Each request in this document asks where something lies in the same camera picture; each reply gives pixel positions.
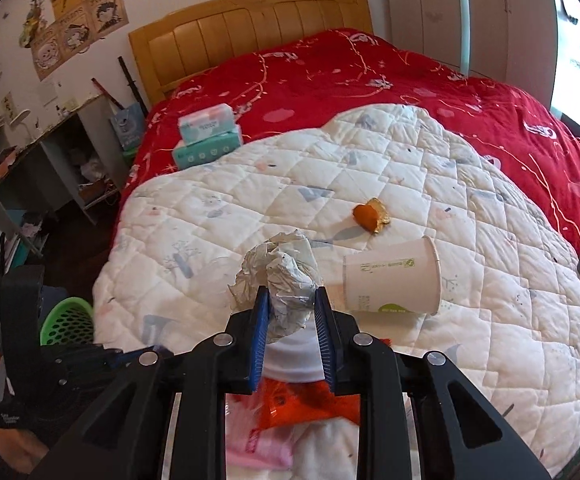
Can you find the white and green tissue pack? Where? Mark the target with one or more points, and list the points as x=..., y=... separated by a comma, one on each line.
x=205, y=120

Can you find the white desk lamp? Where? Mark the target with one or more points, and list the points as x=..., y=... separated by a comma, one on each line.
x=20, y=121

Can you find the white paper cup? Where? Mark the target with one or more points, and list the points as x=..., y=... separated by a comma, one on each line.
x=394, y=280

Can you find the red stick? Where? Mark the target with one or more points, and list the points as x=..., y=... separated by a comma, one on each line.
x=107, y=92

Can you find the red printed bedsheet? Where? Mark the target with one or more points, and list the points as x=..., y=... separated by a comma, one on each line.
x=320, y=70

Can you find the orange plastic wrapper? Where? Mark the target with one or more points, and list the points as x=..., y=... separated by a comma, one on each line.
x=295, y=410

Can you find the person's left hand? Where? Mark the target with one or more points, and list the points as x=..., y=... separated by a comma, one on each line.
x=17, y=452

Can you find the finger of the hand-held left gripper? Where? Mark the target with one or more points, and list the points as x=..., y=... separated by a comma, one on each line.
x=120, y=355

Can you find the cartoon figure wall sticker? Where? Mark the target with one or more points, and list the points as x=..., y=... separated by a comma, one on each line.
x=35, y=17

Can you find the teal tissue pack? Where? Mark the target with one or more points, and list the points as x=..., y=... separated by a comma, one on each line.
x=205, y=152

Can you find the pale blue pole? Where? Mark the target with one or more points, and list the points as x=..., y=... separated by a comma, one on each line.
x=462, y=15

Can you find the tan cartoon wall poster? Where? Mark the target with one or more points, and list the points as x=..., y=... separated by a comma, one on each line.
x=49, y=57
x=107, y=10
x=75, y=32

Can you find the grey desk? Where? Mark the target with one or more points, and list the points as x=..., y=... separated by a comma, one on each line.
x=55, y=145

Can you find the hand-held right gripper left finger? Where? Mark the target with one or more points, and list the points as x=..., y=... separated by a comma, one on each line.
x=260, y=345

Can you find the blue cardboard box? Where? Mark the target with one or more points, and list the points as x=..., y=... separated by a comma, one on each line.
x=126, y=125

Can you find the white wardrobe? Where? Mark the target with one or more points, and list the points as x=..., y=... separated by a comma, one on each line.
x=419, y=10

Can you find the grey paper ball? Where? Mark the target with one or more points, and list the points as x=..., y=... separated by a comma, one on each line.
x=285, y=270

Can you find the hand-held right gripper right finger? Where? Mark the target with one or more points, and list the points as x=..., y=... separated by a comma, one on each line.
x=326, y=345

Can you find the white quilted blanket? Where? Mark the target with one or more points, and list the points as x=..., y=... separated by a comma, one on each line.
x=270, y=185

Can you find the white plastic container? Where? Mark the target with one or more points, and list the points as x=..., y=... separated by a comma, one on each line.
x=295, y=360

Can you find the wooden headboard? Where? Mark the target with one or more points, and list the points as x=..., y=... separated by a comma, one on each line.
x=250, y=30

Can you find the pink plastic packet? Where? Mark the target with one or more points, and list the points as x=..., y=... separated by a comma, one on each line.
x=260, y=450

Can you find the orange peel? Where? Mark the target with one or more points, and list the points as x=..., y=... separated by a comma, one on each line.
x=366, y=215

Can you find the black stick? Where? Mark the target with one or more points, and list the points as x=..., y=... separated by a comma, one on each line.
x=131, y=82

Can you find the green plastic basket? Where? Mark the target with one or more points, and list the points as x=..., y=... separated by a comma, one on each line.
x=67, y=320

